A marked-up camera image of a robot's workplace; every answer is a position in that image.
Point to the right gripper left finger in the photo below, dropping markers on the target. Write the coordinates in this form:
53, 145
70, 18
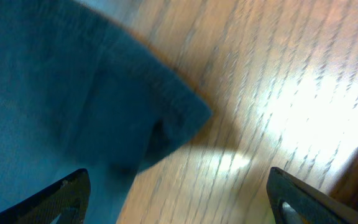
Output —
65, 201

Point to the navy blue shorts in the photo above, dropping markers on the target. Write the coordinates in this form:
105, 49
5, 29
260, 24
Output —
77, 91

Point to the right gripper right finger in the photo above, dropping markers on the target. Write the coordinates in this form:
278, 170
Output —
294, 201

